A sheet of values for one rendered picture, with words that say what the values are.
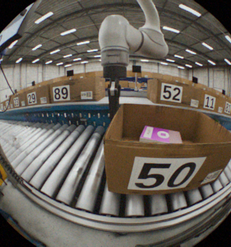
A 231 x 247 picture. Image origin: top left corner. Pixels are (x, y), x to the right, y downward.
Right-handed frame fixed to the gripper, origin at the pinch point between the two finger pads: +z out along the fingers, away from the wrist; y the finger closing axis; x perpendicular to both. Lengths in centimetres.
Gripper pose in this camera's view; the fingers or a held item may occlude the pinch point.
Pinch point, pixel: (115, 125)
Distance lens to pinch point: 35.6
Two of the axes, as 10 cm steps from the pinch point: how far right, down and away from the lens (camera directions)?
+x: 9.9, 0.4, -1.0
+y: -1.1, 3.9, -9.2
